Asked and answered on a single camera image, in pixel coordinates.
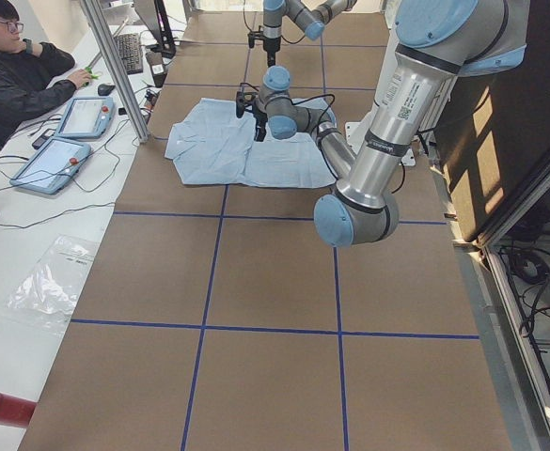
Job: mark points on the red cylinder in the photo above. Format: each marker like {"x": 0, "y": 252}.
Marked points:
{"x": 15, "y": 411}

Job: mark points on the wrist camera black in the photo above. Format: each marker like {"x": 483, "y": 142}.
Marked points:
{"x": 245, "y": 99}
{"x": 254, "y": 36}

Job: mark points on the teach pendant tablet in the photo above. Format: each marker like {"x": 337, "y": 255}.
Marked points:
{"x": 86, "y": 117}
{"x": 52, "y": 166}

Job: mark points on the black computer mouse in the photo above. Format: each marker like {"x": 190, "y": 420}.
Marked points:
{"x": 105, "y": 89}

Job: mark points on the black keyboard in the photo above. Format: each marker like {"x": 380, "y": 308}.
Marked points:
{"x": 130, "y": 51}

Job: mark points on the seated person in black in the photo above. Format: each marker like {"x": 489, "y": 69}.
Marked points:
{"x": 35, "y": 77}

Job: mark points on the black panel board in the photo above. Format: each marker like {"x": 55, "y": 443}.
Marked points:
{"x": 493, "y": 137}

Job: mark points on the clear plastic bag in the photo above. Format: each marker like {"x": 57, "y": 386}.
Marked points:
{"x": 46, "y": 298}

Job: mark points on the light blue button-up shirt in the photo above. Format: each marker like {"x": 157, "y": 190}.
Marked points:
{"x": 212, "y": 146}

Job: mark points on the small black phone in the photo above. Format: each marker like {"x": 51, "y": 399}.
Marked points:
{"x": 40, "y": 141}

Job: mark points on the aluminium frame post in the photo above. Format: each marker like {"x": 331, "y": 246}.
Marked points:
{"x": 112, "y": 60}

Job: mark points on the orange black connector box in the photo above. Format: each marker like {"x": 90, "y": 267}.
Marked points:
{"x": 151, "y": 98}

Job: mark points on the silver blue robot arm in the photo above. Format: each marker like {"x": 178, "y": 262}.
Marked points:
{"x": 311, "y": 22}
{"x": 438, "y": 40}

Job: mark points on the far teach pendant tablet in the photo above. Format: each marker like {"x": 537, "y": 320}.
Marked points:
{"x": 86, "y": 117}

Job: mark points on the near teach pendant tablet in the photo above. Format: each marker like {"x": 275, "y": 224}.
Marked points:
{"x": 52, "y": 166}

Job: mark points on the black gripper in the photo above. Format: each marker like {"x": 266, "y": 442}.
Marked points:
{"x": 259, "y": 119}
{"x": 271, "y": 46}

